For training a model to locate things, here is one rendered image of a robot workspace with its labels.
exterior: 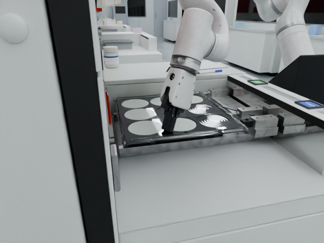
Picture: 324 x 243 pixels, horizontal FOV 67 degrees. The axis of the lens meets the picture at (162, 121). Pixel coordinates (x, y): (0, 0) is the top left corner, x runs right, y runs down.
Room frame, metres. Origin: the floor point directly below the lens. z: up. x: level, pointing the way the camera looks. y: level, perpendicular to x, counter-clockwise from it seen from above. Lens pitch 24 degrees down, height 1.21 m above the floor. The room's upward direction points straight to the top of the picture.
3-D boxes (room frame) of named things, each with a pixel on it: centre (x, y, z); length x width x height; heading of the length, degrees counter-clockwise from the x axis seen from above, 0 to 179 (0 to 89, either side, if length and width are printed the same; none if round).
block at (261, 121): (0.71, -0.32, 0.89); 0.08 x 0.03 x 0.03; 104
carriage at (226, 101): (0.87, -0.28, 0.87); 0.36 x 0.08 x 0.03; 14
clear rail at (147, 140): (0.61, -0.08, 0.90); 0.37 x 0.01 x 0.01; 104
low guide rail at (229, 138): (0.68, -0.12, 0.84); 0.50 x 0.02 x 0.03; 104
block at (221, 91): (1.03, -0.25, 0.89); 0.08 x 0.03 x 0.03; 104
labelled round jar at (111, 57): (1.22, 0.25, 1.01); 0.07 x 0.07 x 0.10
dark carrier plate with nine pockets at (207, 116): (0.79, -0.03, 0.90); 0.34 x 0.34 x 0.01; 14
